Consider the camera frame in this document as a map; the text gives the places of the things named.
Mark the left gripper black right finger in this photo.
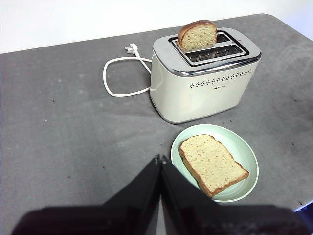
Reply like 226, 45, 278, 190
160, 154, 311, 235

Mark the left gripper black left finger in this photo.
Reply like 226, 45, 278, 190
11, 154, 162, 235

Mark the white toaster power cable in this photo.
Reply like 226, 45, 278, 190
102, 43, 153, 98

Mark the pale green round plate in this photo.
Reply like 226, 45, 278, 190
170, 124, 259, 203

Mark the cream two-slot toaster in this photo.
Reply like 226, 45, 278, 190
149, 27, 262, 124

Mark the large square bread slice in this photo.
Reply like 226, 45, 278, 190
178, 134, 250, 198

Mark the small round-topped bread slice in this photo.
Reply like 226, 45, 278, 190
177, 20, 218, 52

